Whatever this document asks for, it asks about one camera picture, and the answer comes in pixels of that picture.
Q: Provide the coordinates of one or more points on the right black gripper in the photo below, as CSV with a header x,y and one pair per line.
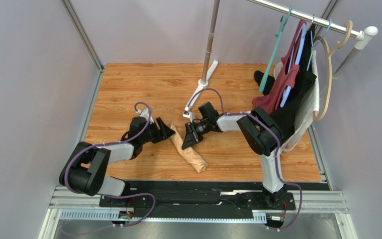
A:
x,y
193,131

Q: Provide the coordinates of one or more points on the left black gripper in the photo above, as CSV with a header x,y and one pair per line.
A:
x,y
163,133

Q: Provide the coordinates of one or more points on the beige cloth napkin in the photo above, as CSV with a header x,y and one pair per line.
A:
x,y
188,154

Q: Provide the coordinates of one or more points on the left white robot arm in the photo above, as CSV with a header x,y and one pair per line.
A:
x,y
85,170

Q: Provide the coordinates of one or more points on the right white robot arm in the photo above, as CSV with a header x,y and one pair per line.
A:
x,y
261,132

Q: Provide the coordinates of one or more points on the black garment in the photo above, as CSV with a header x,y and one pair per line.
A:
x,y
303,81

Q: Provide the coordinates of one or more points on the maroon shirt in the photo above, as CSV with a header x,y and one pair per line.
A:
x,y
272,101

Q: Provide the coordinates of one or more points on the white towel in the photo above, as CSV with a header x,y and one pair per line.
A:
x,y
304,116

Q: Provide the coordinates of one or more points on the beige wooden hanger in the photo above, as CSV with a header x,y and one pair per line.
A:
x,y
329,53

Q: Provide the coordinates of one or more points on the light blue hanger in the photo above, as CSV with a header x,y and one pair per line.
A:
x,y
296,55

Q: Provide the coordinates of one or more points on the teal plastic hanger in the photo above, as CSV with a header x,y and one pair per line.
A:
x,y
279,35

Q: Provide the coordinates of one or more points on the metal clothes rack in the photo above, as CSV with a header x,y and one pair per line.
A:
x,y
362,37

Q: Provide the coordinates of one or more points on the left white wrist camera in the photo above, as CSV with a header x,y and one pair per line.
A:
x,y
145,114

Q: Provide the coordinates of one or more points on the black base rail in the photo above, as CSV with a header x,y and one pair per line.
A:
x,y
203,200

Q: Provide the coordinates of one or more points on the aluminium frame post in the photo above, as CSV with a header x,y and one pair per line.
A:
x,y
74,17

